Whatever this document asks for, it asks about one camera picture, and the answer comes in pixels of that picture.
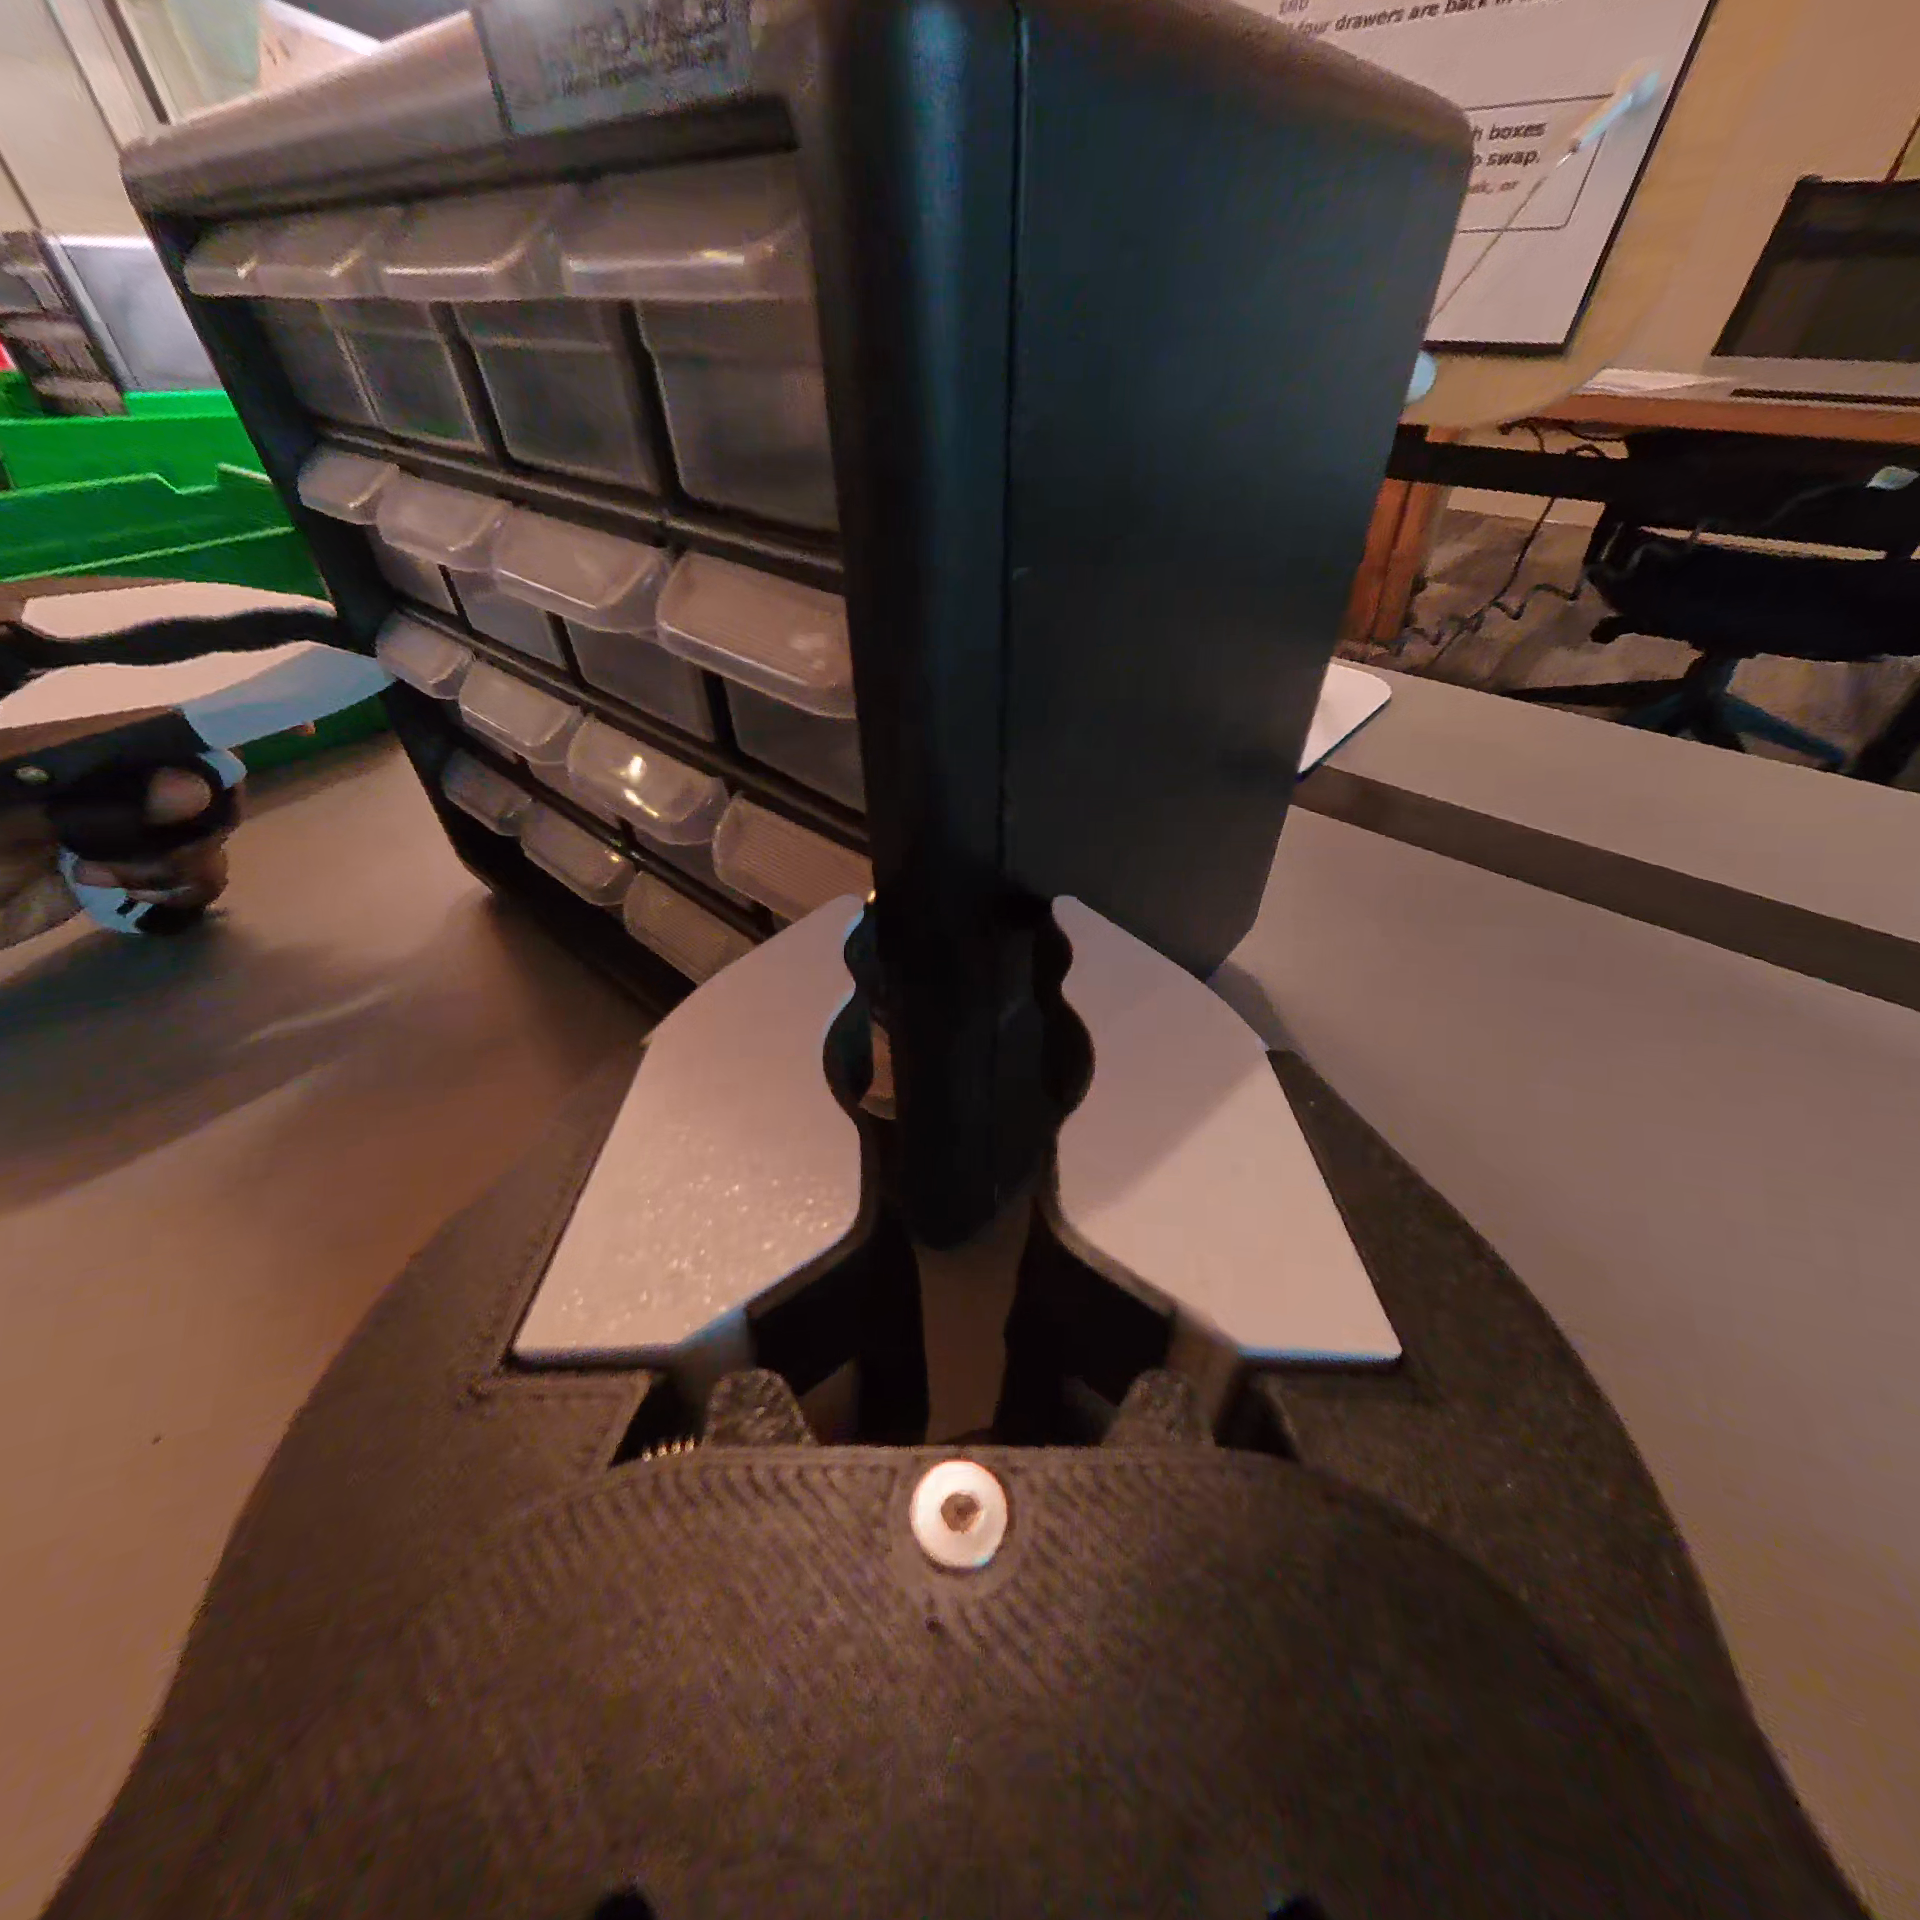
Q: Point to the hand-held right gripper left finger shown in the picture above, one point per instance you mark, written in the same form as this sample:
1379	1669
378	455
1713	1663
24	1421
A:
704	1186

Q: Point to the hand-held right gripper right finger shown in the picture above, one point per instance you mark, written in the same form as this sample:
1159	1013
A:
1199	1170

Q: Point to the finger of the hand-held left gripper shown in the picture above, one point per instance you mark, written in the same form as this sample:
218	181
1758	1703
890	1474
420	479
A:
285	698
182	605

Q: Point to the set of translucent small drawers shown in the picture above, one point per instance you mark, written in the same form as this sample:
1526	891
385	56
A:
599	405

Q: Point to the black drawer cabinet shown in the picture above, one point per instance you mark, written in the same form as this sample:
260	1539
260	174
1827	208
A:
1171	449

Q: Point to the person's left hand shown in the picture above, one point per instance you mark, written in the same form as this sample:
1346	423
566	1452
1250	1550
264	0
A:
164	872

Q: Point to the green plastic bin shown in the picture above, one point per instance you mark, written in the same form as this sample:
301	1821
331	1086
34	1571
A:
135	496

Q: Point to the black office chair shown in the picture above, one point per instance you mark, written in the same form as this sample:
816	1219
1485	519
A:
1726	591

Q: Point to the wooden desk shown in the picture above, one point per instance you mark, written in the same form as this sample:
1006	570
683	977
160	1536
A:
1650	412

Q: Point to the white text instruction board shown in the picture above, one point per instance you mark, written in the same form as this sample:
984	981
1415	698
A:
1507	293

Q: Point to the dark computer monitor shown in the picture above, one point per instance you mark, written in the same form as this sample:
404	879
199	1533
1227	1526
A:
1830	270

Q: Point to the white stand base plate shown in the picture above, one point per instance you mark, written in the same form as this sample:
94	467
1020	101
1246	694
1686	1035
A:
1345	711

